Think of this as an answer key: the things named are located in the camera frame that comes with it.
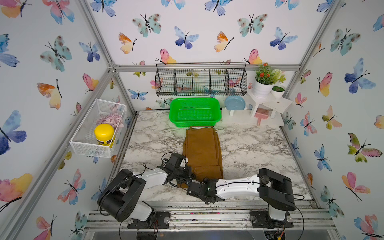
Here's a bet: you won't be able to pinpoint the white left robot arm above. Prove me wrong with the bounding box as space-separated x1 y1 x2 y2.
98 153 194 229

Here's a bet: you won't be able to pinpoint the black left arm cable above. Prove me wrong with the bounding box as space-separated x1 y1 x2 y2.
98 151 181 240

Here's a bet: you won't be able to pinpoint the black wire wall basket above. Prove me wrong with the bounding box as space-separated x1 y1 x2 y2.
152 63 248 98

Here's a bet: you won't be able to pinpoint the white mesh wall basket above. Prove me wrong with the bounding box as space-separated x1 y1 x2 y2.
70 99 127 158

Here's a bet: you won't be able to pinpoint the brown long pants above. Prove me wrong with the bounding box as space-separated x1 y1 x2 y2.
183 127 223 182

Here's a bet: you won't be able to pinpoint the small white pot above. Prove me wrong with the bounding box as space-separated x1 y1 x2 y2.
271 86 286 100

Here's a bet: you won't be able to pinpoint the white step shelf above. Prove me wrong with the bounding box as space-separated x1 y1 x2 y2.
222 91 293 127

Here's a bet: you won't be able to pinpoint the light blue round plate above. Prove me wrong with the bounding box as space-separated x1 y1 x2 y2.
225 96 246 111

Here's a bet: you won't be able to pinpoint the pink shells bag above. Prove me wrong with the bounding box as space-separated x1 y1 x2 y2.
101 113 124 130

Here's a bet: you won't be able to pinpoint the pink dustpan brush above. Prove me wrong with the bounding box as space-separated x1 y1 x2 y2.
255 108 270 126

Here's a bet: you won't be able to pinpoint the metal base rail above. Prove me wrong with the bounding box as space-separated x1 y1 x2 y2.
84 200 340 240

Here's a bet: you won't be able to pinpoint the white potted flower plant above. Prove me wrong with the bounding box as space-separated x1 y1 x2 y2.
253 63 286 99

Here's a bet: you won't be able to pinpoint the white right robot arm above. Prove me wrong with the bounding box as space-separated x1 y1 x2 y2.
186 168 296 229

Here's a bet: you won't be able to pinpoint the yellow lidded jar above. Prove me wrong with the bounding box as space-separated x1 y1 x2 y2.
94 124 115 148

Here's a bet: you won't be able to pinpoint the green plastic basket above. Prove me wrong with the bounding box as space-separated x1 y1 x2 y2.
169 98 222 128

